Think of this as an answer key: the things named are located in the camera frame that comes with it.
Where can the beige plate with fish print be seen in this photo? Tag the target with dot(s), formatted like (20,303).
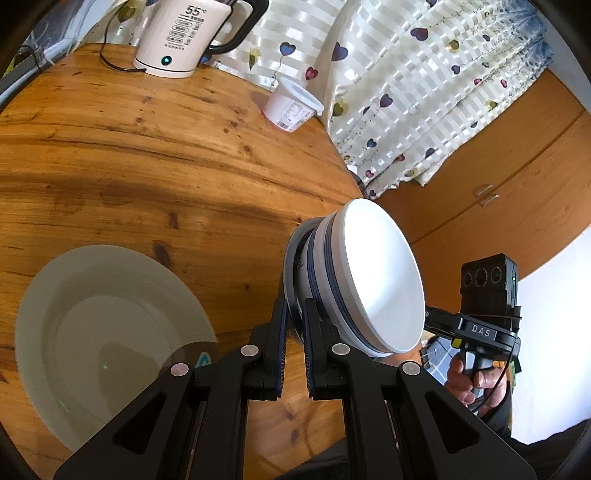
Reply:
(92,323)

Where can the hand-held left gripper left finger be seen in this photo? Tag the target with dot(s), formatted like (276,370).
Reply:
(279,350)

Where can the stainless steel bowl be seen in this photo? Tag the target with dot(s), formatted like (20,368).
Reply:
(293,277)

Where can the white electric kettle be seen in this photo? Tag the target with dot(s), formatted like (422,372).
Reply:
(175,37)

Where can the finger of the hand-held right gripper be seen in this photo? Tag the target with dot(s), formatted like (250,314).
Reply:
(438,319)

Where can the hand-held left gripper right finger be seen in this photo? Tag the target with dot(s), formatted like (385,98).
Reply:
(309,355)

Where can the wooden cabinet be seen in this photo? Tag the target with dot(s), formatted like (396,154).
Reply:
(508,184)

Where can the person's plaid shirt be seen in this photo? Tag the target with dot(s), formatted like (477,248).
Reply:
(436,360)

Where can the white plastic tub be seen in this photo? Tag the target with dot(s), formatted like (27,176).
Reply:
(291,108)

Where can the person's right hand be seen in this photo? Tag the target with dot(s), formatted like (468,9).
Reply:
(461,376)

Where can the large white striped bowl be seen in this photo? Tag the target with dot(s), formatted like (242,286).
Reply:
(318,267)

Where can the small white striped bowl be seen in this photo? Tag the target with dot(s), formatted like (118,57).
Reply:
(378,277)

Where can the heart print curtain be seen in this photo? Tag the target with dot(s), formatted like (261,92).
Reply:
(415,83)

